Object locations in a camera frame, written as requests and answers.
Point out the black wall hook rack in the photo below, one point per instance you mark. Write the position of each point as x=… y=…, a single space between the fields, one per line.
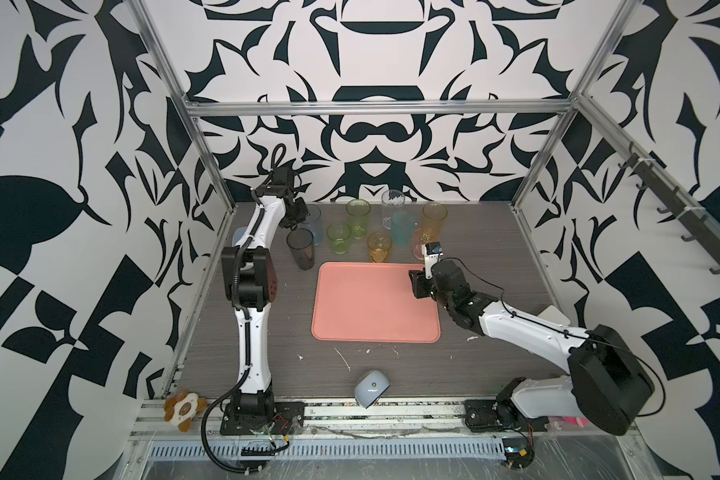
x=676 y=203

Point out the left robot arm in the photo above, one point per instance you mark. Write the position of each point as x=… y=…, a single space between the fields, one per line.
x=250 y=285

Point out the dark grey tumbler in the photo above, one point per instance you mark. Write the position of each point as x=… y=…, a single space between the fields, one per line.
x=300 y=242

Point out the brown plush toy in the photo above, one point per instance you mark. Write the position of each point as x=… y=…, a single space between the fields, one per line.
x=181 y=408

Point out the grey computer mouse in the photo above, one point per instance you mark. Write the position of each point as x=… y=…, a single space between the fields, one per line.
x=370 y=387

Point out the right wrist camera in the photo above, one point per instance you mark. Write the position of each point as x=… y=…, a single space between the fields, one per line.
x=432 y=253

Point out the short pink glass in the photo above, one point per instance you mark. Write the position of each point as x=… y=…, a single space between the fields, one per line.
x=418 y=240

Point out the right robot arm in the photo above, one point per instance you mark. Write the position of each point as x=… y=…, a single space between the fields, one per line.
x=603 y=383

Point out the pink plastic tray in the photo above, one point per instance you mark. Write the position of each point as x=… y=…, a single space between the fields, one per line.
x=372 y=302

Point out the teal dimpled tumbler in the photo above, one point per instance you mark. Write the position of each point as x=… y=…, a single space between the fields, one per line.
x=403 y=225

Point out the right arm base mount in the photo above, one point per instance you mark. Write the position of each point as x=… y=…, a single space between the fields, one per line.
x=493 y=416

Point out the tall amber glass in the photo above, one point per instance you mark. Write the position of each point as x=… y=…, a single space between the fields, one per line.
x=433 y=218

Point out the white cable duct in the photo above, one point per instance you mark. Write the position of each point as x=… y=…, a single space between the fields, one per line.
x=491 y=449

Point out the short amber glass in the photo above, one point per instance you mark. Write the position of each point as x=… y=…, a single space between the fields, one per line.
x=379 y=246

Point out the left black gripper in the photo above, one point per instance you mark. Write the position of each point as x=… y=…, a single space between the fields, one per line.
x=301 y=203

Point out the white box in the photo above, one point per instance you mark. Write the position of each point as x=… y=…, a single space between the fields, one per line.
x=554 y=315

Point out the tall green glass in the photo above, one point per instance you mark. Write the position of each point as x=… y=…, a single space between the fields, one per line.
x=358 y=212

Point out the light blue case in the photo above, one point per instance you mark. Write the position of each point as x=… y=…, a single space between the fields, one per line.
x=238 y=234

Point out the pink plush doll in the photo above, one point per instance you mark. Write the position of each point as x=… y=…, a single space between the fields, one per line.
x=570 y=422

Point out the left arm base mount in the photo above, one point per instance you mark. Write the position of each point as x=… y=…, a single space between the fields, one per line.
x=281 y=418

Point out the short green glass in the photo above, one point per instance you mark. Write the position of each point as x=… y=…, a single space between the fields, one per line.
x=339 y=236

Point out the clear tall glass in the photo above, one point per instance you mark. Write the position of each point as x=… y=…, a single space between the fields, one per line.
x=392 y=201

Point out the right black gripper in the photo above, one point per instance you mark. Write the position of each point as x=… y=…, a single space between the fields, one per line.
x=418 y=282

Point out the blue tall tumbler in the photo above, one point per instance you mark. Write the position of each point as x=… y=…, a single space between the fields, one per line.
x=313 y=223

